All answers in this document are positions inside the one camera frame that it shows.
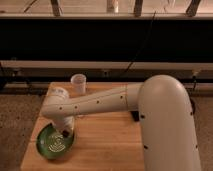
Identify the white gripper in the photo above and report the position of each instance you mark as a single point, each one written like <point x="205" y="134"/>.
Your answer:
<point x="64" y="124"/>

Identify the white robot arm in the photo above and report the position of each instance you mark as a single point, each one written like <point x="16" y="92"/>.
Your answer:
<point x="166" y="118"/>

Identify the green ceramic bowl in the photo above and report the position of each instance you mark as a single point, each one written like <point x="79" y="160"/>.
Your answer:
<point x="51" y="144"/>

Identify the translucent plastic cup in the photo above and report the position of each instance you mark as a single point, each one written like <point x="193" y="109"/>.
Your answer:
<point x="79" y="83"/>

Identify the black smartphone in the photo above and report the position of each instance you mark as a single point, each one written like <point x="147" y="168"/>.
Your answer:
<point x="135" y="115"/>

